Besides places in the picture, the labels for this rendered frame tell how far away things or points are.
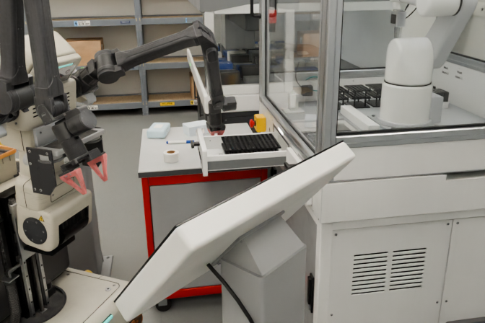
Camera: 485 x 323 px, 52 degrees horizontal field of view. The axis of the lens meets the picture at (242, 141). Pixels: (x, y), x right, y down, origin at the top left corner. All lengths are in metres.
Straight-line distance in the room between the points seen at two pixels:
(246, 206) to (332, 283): 0.95
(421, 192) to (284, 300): 0.79
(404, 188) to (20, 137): 1.27
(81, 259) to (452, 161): 1.89
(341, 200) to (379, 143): 0.22
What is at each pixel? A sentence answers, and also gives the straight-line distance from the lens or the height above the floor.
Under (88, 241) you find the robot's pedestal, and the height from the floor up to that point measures 0.26.
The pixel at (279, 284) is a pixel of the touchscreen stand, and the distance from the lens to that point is 1.03.
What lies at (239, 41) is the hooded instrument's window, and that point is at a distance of 2.77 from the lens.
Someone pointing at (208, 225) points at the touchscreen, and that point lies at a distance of 0.80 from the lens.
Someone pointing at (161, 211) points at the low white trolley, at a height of 0.55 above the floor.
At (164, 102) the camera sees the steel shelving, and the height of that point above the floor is 0.15.
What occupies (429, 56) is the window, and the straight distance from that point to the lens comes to 1.59.
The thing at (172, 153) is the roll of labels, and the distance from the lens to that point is 2.23.
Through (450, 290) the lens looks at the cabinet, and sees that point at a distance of 1.99.
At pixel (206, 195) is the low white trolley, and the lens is 2.23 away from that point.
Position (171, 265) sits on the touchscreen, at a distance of 0.83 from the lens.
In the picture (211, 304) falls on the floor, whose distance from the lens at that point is 2.59.
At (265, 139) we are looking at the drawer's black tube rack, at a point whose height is 0.90.
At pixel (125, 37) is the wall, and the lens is 6.17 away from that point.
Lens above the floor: 1.57
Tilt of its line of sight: 19 degrees down
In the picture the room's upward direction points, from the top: 1 degrees counter-clockwise
